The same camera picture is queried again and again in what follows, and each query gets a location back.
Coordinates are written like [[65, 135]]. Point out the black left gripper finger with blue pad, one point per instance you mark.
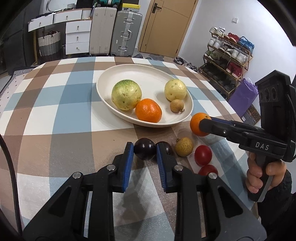
[[236, 123]]

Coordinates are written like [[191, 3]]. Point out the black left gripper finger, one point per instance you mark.
[[231, 133]]

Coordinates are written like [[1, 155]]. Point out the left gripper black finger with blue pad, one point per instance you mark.
[[82, 208], [207, 209]]

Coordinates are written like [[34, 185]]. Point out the small orange mandarin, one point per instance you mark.
[[194, 124]]

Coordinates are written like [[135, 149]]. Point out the red tomato front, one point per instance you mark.
[[203, 155]]

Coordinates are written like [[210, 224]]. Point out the red tomato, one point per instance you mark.
[[207, 169], [203, 155]]

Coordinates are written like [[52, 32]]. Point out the brown longan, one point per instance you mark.
[[177, 106], [184, 147]]

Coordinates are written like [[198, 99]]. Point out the dark purple plum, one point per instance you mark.
[[145, 149], [168, 148]]

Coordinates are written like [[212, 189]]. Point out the pale yellow guava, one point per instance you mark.
[[175, 89]]

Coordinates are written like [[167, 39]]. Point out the large orange mandarin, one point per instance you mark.
[[148, 110]]

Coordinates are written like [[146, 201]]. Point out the green yellow guava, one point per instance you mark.
[[126, 94]]

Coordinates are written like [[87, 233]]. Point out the purple paper bag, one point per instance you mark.
[[243, 96]]

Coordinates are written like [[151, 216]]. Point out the wooden shoe rack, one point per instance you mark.
[[226, 60]]

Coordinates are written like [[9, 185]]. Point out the cream round plate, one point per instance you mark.
[[152, 83]]

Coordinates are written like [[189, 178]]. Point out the checkered tablecloth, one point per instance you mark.
[[54, 124]]

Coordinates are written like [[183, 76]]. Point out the wooden door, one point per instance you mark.
[[165, 26]]

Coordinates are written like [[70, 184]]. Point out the silver grey suitcase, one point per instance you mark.
[[125, 33]]

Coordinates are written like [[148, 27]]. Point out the beige suitcase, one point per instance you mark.
[[103, 19]]

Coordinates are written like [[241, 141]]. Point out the white drawer cabinet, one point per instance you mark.
[[77, 30]]

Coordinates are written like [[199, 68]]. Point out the woven laundry basket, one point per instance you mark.
[[49, 43]]

